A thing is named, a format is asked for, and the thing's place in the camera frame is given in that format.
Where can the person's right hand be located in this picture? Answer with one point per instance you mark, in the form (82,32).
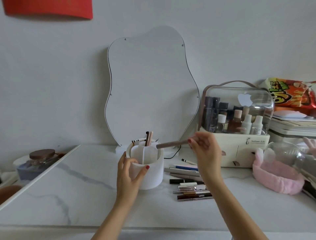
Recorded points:
(209,158)

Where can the person's left hand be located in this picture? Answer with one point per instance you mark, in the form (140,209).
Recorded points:
(126,180)

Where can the person's left thumb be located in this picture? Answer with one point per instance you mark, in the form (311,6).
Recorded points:
(143,171)

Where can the person's right thumb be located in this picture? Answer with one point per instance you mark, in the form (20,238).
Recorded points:
(192,143)

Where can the white round brush holder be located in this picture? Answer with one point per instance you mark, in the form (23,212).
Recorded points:
(153,173)

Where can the brown makeup pen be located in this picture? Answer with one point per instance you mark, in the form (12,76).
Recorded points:
(171,144)

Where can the person's right forearm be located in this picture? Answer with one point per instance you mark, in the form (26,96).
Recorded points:
(237,212)

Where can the person's left forearm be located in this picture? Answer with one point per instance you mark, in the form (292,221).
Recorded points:
(113,220)

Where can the white pen with black tip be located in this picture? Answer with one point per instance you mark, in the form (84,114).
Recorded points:
(188,162)

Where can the bunch of makeup pencils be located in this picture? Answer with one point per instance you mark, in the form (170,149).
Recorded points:
(148,139)

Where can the row of makeup tubes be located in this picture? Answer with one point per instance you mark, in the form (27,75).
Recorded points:
(190,185)

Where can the group of cosmetic bottles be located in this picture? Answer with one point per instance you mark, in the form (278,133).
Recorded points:
(234,121)

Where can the cosmetic box with clear lid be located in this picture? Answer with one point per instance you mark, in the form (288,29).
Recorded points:
(244,153)

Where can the wavy white-framed mirror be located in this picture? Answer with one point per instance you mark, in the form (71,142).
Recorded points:
(150,89)

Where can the pink fluffy headband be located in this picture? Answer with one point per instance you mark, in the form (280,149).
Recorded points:
(276,178)

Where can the clear plastic dome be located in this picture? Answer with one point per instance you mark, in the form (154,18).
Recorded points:
(284,154)

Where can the stack of white boxes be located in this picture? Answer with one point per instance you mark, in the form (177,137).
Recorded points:
(291,128)

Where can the glass jar with brown lid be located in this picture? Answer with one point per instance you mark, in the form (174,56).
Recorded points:
(40,160)

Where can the orange snack bag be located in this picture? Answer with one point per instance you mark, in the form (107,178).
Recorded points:
(293,95)

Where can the brown round stool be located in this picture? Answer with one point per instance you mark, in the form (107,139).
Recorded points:
(9,194)

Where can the red paper sheet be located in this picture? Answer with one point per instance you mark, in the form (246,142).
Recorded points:
(49,8)

